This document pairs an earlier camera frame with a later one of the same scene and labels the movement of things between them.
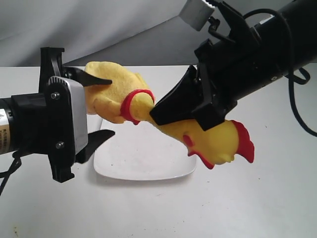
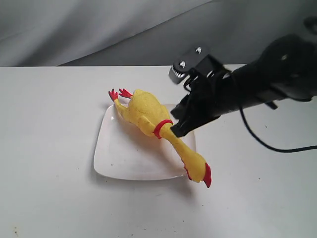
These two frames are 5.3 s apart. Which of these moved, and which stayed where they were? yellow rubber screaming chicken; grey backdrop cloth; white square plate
Moved: yellow rubber screaming chicken
Stayed: grey backdrop cloth; white square plate
